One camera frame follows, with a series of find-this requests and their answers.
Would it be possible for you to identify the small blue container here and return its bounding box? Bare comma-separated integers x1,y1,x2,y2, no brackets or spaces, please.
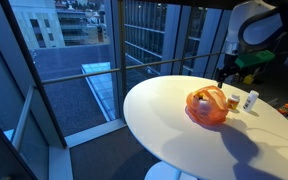
196,98,216,118

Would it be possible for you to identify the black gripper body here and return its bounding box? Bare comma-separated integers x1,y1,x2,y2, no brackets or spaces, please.
216,53,242,79

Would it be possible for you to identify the white table pedestal base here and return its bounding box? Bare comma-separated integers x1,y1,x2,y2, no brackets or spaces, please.
143,160,198,180

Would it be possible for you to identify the yellow object on floor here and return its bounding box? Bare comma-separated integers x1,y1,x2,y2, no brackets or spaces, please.
242,73,255,86

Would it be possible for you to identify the orange plastic bag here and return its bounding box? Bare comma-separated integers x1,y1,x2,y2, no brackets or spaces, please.
185,85,230,127

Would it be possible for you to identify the amber pill bottle white cap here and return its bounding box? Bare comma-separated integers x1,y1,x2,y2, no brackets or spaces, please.
226,93,241,112

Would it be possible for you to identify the tall white plastic bottle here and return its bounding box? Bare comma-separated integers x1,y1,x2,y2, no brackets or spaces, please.
242,89,260,113

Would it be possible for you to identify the grey window mullion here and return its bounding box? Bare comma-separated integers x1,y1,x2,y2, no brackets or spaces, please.
116,0,129,99

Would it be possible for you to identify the metal window handrail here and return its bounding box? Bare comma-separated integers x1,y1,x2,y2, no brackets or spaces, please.
41,51,227,85

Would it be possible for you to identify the dark slanted window frame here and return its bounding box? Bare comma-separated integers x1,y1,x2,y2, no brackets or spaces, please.
0,0,68,149

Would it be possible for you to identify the orange bottle on floor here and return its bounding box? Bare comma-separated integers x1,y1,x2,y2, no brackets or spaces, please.
278,103,288,117

